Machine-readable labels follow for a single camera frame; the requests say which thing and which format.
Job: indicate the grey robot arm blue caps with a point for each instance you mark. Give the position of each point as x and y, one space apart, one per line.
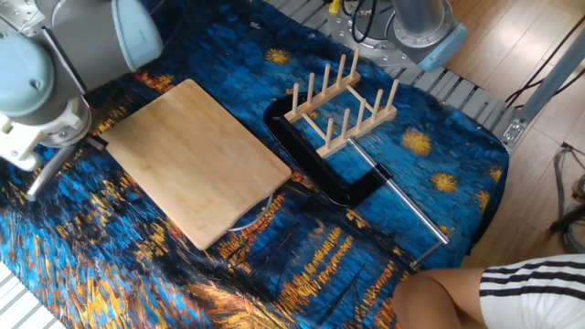
91 41

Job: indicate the wooden peg rack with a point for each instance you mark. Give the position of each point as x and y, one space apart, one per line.
347 137

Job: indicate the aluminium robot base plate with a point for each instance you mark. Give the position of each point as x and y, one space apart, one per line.
347 32

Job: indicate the yellow plug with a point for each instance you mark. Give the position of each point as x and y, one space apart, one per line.
335 6

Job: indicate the aluminium bolted plate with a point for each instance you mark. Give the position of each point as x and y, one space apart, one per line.
18 11

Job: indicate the dark chair leg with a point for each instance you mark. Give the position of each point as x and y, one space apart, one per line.
566 221

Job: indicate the aluminium frame beam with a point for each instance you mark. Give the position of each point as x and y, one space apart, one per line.
548 87

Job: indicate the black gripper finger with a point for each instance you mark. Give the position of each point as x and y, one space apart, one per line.
97 143

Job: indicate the steel cleaver knife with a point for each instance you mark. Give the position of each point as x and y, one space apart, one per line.
48 176

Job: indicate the black C-clamp steel screw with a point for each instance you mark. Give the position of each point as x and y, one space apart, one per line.
320 176

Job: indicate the wooden cutting board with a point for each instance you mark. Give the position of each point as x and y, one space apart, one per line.
192 164

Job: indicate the blue orange painting tablecloth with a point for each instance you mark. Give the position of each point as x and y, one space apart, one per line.
320 256

